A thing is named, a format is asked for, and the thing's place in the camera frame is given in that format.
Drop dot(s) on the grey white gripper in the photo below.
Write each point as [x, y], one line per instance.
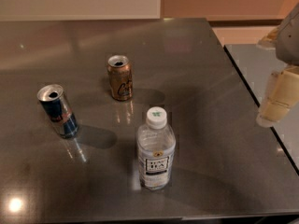
[289, 42]

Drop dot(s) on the clear plastic water bottle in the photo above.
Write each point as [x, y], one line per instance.
[156, 144]

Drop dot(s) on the grey side table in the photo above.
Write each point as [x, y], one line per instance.
[255, 66]

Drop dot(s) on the gold soda can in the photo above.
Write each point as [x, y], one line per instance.
[119, 72]

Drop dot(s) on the blue silver energy drink can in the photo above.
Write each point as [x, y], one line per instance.
[56, 106]

